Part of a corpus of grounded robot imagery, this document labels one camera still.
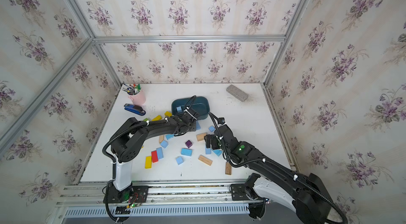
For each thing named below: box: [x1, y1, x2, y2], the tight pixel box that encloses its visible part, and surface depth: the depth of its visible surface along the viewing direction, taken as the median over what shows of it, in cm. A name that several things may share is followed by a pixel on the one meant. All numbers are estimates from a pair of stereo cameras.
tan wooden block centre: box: [196, 133, 207, 142], surface depth 93 cm
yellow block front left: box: [144, 155, 152, 170], surface depth 84 cm
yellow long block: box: [151, 114, 163, 121], surface depth 103 cm
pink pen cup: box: [126, 86, 147, 106], surface depth 103 cm
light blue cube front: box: [176, 156, 184, 165], surface depth 85 cm
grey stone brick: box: [226, 84, 249, 102], surface depth 113 cm
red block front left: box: [151, 150, 159, 163], surface depth 86 cm
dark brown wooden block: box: [225, 161, 233, 176], surface depth 82 cm
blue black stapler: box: [123, 103, 146, 116], surface depth 104 cm
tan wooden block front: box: [197, 154, 214, 167], surface depth 86 cm
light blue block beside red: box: [155, 146, 164, 160], surface depth 88 cm
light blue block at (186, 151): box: [180, 147, 193, 157], surface depth 88 cm
